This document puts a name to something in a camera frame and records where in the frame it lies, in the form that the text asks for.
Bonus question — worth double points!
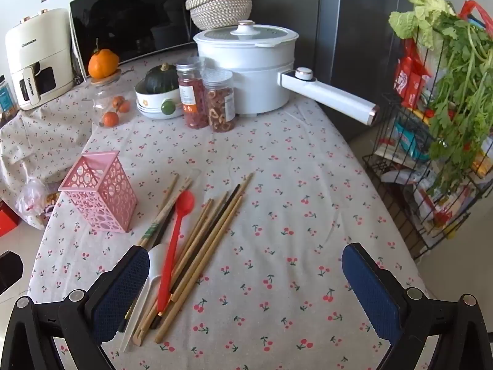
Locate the red plastic spoon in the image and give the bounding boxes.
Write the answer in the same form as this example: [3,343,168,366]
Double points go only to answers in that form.
[156,190,196,314]

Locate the large orange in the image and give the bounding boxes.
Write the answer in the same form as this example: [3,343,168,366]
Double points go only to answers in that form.
[88,39,120,80]

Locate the blue packet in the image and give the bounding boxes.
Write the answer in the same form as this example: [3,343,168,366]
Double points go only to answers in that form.
[394,121,433,161]

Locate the dark green pumpkin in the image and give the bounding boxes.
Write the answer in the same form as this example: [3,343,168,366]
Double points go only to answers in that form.
[144,62,180,95]

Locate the black microwave oven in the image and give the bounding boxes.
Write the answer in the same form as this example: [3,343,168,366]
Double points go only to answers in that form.
[69,0,225,82]

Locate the cherry print tablecloth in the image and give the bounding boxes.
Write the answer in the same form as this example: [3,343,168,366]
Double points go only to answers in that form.
[0,48,428,370]

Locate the black wire rack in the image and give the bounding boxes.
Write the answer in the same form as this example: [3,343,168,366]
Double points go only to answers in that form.
[361,6,493,261]

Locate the pinkish plastic bag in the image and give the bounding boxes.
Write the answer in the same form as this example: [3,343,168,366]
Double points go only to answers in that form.
[15,177,59,229]

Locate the grey refrigerator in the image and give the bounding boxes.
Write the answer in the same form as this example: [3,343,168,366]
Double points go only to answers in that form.
[222,0,429,145]

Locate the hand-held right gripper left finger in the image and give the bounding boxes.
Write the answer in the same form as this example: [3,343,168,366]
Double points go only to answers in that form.
[3,244,151,370]

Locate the white electric pot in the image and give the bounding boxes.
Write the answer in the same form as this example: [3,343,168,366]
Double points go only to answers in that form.
[193,20,380,126]

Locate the cream air fryer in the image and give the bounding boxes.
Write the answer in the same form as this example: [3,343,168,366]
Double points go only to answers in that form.
[5,8,76,111]

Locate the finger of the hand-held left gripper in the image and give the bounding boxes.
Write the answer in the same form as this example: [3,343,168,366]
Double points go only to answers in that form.
[0,250,24,296]

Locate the woven basket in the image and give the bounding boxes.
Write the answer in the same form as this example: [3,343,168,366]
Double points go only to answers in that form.
[185,0,253,31]

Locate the glass jar with blue label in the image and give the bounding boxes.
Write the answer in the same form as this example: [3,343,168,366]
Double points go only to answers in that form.
[0,75,18,124]

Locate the jar of red dried fruit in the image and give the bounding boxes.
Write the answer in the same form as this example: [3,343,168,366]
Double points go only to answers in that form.
[176,56,207,130]

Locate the red snack packet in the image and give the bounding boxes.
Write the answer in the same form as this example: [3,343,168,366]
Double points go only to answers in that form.
[394,40,431,109]

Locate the red box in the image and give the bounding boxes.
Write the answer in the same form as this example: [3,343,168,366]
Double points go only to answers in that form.
[0,202,22,238]

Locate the white flower print bowl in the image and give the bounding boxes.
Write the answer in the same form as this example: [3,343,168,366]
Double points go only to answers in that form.
[134,83,186,120]

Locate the jar of dried ring slices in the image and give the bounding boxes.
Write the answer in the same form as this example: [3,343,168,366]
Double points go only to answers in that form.
[201,68,237,133]

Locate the pink perforated utensil holder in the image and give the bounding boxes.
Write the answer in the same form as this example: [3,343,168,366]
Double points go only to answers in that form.
[58,150,138,234]

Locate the white plastic spoon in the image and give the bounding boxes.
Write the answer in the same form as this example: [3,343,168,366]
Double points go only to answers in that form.
[119,243,170,354]

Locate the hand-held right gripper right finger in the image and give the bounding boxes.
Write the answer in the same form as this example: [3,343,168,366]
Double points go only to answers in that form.
[341,242,493,370]

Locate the green leafy vegetable bunch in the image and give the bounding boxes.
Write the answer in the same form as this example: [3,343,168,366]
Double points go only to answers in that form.
[427,11,493,198]

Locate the red and white packet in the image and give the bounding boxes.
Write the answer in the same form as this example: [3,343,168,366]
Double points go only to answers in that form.
[414,187,460,236]

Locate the glass jar with wooden lid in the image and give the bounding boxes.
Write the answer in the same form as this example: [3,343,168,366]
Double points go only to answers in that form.
[90,68,132,128]

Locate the red plastic bag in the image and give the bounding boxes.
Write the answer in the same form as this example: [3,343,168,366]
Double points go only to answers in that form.
[458,0,493,32]

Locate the light chopstick with green print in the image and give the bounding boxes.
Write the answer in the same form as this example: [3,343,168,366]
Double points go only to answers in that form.
[141,176,193,249]
[136,173,180,248]

